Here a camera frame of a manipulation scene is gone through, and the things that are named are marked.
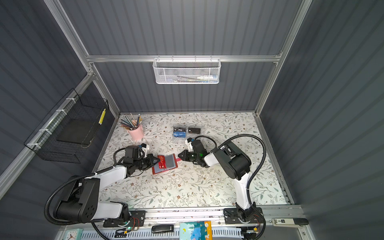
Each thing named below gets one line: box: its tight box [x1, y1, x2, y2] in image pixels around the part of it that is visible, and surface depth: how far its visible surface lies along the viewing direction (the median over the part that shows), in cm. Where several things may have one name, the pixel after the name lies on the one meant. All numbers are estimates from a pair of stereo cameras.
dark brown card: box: [188, 127, 201, 134], surface depth 103 cm
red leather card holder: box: [152, 153, 182, 175], surface depth 93 cm
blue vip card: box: [173, 131, 187, 138], surface depth 104 cm
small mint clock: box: [63, 228, 83, 240], surface depth 69 cm
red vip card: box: [157, 155, 167, 169], surface depth 92 cm
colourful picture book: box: [179, 221, 213, 240], surface depth 71 cm
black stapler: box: [151, 225, 174, 233], surface depth 69 cm
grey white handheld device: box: [272, 218, 309, 226], surface depth 71 cm
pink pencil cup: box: [127, 124, 145, 141], surface depth 106 cm
